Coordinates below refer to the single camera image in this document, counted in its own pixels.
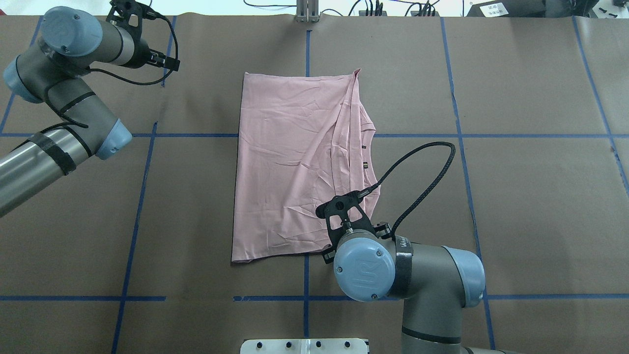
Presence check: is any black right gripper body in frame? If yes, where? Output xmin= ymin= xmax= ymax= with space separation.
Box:
xmin=315 ymin=193 xmax=392 ymax=265

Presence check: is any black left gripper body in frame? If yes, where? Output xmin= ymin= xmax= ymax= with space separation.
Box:
xmin=106 ymin=0 xmax=155 ymax=37

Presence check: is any pink printed t-shirt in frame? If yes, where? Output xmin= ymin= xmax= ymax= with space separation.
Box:
xmin=231 ymin=69 xmax=377 ymax=264

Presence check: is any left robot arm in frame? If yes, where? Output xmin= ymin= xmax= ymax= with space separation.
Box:
xmin=0 ymin=0 xmax=160 ymax=216

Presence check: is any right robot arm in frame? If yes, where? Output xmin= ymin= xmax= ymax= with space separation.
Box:
xmin=316 ymin=191 xmax=492 ymax=354

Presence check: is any black power box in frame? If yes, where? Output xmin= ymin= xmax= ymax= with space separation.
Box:
xmin=464 ymin=0 xmax=547 ymax=18

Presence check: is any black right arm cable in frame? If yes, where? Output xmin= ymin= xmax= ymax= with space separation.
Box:
xmin=356 ymin=142 xmax=457 ymax=236

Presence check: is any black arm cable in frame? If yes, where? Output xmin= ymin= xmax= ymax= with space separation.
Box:
xmin=356 ymin=142 xmax=457 ymax=236
xmin=44 ymin=5 xmax=181 ymax=129

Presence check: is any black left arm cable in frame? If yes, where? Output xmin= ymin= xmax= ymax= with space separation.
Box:
xmin=44 ymin=5 xmax=181 ymax=129

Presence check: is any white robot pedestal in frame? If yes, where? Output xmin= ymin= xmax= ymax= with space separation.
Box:
xmin=240 ymin=338 xmax=370 ymax=354

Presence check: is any aluminium frame post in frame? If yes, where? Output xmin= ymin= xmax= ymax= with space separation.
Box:
xmin=295 ymin=0 xmax=320 ymax=23

